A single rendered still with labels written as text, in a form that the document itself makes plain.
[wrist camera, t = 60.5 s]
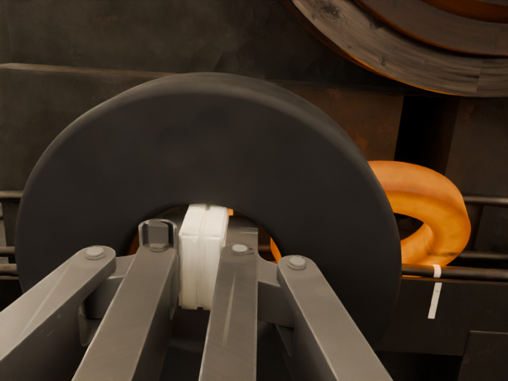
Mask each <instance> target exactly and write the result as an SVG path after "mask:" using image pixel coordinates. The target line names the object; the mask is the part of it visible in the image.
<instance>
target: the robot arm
mask: <svg viewBox="0 0 508 381"><path fill-rule="evenodd" d="M138 230H139V248H138V251H137V252H136V254H134V255H131V256H122V257H116V253H115V250H114V249H112V248H110V247H108V246H90V247H87V248H84V249H82V250H80V251H78V252H77V253H76V254H75V255H74V256H72V257H71V258H69V259H68V260H67V261H65V262H64V263H63V264H62V265H61V266H59V267H58V268H56V269H55V270H54V271H52V272H51V273H50V274H49V275H48V276H47V277H45V278H44V279H43V280H41V281H40V282H38V283H37V284H36V285H35V286H34V287H32V288H31V289H30V290H28V291H27V292H26V293H24V294H23V295H22V296H21V297H20V298H18V299H17V300H16V301H14V302H13V303H11V304H10V305H9V306H8V307H7V308H6V309H4V310H3V311H1V312H0V381H69V379H70V378H71V377H72V376H73V374H75V375H74V377H73V379H72V381H159V378H160V373H161V370H162V367H163V362H164V359H165V356H166V351H167V348H168V344H169V340H170V336H171V333H172V328H173V325H174V322H175V317H176V314H177V311H178V306H181V308H182V309H197V307H203V310H210V316H209V324H208V329H207V333H206V341H205V346H204V351H203V359H202V364H201V368H200V376H199V381H256V352H257V319H259V320H262V321H267V322H270V323H272V329H273V332H274V335H275V338H276V340H277V343H278V345H279V347H280V350H281V353H282V355H283V358H284V360H285V362H286V365H287V368H288V371H289V372H290V376H291V378H292V380H293V381H393V380H392V378H391V377H390V375H389V373H388V372H387V370H386V369H385V368H384V366H383V364H382V363H381V361H380V360H379V359H378V357H377V356H376V354H375V352H374V351H373V349H372V348H371V347H370V345H369V343H368V342H367V340H366V339H365V338H364V336H363V334H362V333H361V331H360V330H359V329H358V327H357V325H356V324H355V322H354V321H353V320H352V318H351V316H350V315H349V313H348V312H347V311H346V309H345V307H344V306H343V304H342V303H341V302H340V300H339V298H338V297H337V295H336V294H335V293H334V291H333V289H332V288H331V286H330V285H329V284H328V282H327V280H326V279H325V277H324V276H323V275H322V273H321V271H320V270H319V268H318V267H317V266H316V264H315V263H314V262H313V261H312V260H310V259H308V258H306V257H304V256H298V255H295V256H284V257H283V258H281V259H279V261H278V262H277V264H274V263H272V262H268V261H266V260H264V259H263V258H261V257H260V255H259V253H258V224H257V223H256V222H255V221H253V220H252V219H251V218H249V217H247V216H239V215H233V209H229V208H226V207H223V206H217V205H212V204H205V203H196V204H190V205H189V207H188V210H187V213H186V214H183V213H167V214H165V215H164V216H163V217H161V218H153V219H149V220H146V221H143V222H142V223H140V224H139V226H138Z"/></svg>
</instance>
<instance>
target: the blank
mask: <svg viewBox="0 0 508 381"><path fill-rule="evenodd" d="M196 203H205V204H212V205H217V206H223V207H226V208H229V209H233V210H235V211H237V212H240V213H242V214H244V215H246V216H247V217H249V218H251V219H252V220H253V221H255V222H256V223H257V224H258V225H260V226H261V227H262V228H263V229H264V230H265V231H266V232H267V233H268V235H269V236H270V237H271V239H272V240H273V241H274V243H275V244H276V246H277V248H278V250H279V252H280V255H281V258H283V257H284V256H295V255H298V256H304V257H306V258H308V259H310V260H312V261H313V262H314V263H315V264H316V266H317V267H318V268H319V270H320V271H321V273H322V275H323V276H324V277H325V279H326V280H327V282H328V284H329V285H330V286H331V288H332V289H333V291H334V293H335V294H336V295H337V297H338V298H339V300H340V302H341V303H342V304H343V306H344V307H345V309H346V311H347V312H348V313H349V315H350V316H351V318H352V320H353V321H354V322H355V324H356V325H357V327H358V329H359V330H360V331H361V333H362V334H363V336H364V338H365V339H366V340H367V342H368V343H369V345H370V347H371V348H372V349H373V351H374V350H375V349H376V347H377V346H378V345H379V342H380V341H381V339H382V337H383V335H384V333H385V332H386V329H387V327H388V325H389V322H390V320H391V318H392V315H393V312H394V310H395V306H396V302H397V299H398V294H399V290H400V285H401V269H402V255H401V241H400V236H399V232H398V226H397V222H396V220H395V215H394V212H393V210H392V207H391V205H390V202H389V200H388V197H387V196H386V193H385V191H384V190H383V187H382V185H381V184H380V182H379V180H378V179H377V177H376V175H375V174H374V172H373V170H372V169H371V167H370V165H369V163H368V161H367V160H366V158H365V157H364V155H363V153H362V152H361V150H360V149H359V148H358V146H357V145H356V143H355V142H354V141H353V140H352V139H351V138H350V136H349V135H348V134H347V133H346V132H345V131H344V130H343V129H342V128H341V127H340V126H339V125H338V124H337V123H336V122H335V121H334V120H333V119H332V118H330V117H329V116H328V115H327V114H326V113H325V112H324V111H322V110H321V109H319V108H318V107H316V106H315V105H313V104H312V103H310V102H309V101H307V100H306V99H304V98H302V97H300V96H298V95H297V94H295V93H293V92H291V91H288V90H286V89H285V88H282V87H280V86H278V85H274V84H272V83H270V82H266V81H263V80H260V79H255V78H252V77H248V76H241V75H237V74H231V73H213V72H201V73H182V74H177V75H172V76H166V77H163V78H158V79H155V80H151V81H149V82H145V83H143V84H140V85H137V86H135V87H134V88H130V89H129V90H127V91H124V92H123V93H121V94H118V95H117V96H115V97H113V98H111V99H109V100H107V101H105V102H103V103H101V104H99V105H97V106H96V107H93V108H92V109H90V110H89V111H87V112H86V113H84V114H82V115H81V116H80V117H79V118H77V119H76V120H75V121H73V122H72V123H71V124H69V125H68V126H67V127H66V128H65V129H64V130H63V131H62V132H61V133H60V134H59V135H58V136H57V137H56V138H55V139H54V140H53V141H52V142H51V143H50V145H49V146H48V147H47V149H46V150H45V152H44V153H43V154H42V155H41V157H40V158H39V160H38V162H37V163H36V165H35V167H34V169H33V170H32V172H31V174H30V176H29V179H28V181H27V183H26V186H25V188H24V190H23V194H22V197H21V200H20V205H19V209H18V212H17V220H16V225H15V234H14V253H15V261H16V266H17V274H18V278H19V281H20V286H21V289H22V292H23V294H24V293H26V292H27V291H28V290H30V289H31V288H32V287H34V286H35V285H36V284H37V283H38V282H40V281H41V280H43V279H44V278H45V277H47V276H48V275H49V274H50V273H51V272H52V271H54V270H55V269H56V268H58V267H59V266H61V265H62V264H63V263H64V262H65V261H67V260H68V259H69V258H71V257H72V256H74V255H75V254H76V253H77V252H78V251H80V250H82V249H84V248H87V247H90V246H108V247H110V248H112V249H114V250H115V253H116V257H122V256H131V255H134V254H136V252H137V251H138V248H139V230H138V226H139V224H140V223H142V222H143V221H146V220H149V219H152V218H154V217H156V216H157V215H159V214H160V213H162V212H165V211H166V210H169V209H172V208H175V207H177V206H183V205H188V204H196ZM209 316H210V310H203V307H197V309H182V308H181V306H178V311H177V314H176V317H175V322H174V325H173V328H172V333H171V336H170V340H169V344H168V348H167V351H166V356H165V359H164V362H163V367H162V370H161V373H160V378H159V381H199V376H200V368H201V364H202V359H203V351H204V346H205V341H206V333H207V329H208V324H209ZM256 381H293V380H292V378H291V376H290V372H289V371H288V368H287V365H286V362H285V360H284V358H283V355H282V353H281V350H280V347H279V345H278V343H277V340H276V338H275V335H274V332H273V329H272V323H270V322H267V321H262V320H259V319H257V352H256Z"/></svg>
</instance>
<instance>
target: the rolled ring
mask: <svg viewBox="0 0 508 381"><path fill-rule="evenodd" d="M368 163H369V165H370V167H371V169H372V170H373V172H374V174H375V175H376V177H377V179H378V180H379V182H380V184H381V185H382V187H383V190H384V191H385V193H386V196H387V197H388V200H389V202H390V205H391V207H392V210H393V212H395V213H400V214H404V215H409V216H412V217H414V218H417V219H419V220H420V221H423V222H424V223H423V225H422V226H421V227H420V229H418V230H417V231H416V232H415V233H413V234H412V235H410V236H409V237H407V238H405V239H403V240H401V255H402V263H408V264H420V265H446V264H448V263H449V262H451V261H452V260H454V259H455V258H456V257H457V256H458V255H459V254H460V253H461V252H462V251H463V249H464V248H465V246H466V245H467V243H468V241H469V236H470V232H471V225H470V221H469V217H468V214H467V211H466V207H465V204H464V202H463V197H462V195H461V193H460V191H459V190H458V188H457V187H456V186H455V185H454V184H453V183H452V182H451V181H450V180H449V179H448V178H446V177H444V176H443V175H442V174H440V173H438V172H436V171H434V170H432V169H429V168H426V167H424V166H419V165H416V164H413V163H404V162H398V161H385V160H377V161H368ZM271 251H272V253H273V255H274V257H275V259H276V261H277V262H278V261H279V259H281V255H280V252H279V250H278V248H277V246H276V244H275V243H274V241H273V240H272V239H271Z"/></svg>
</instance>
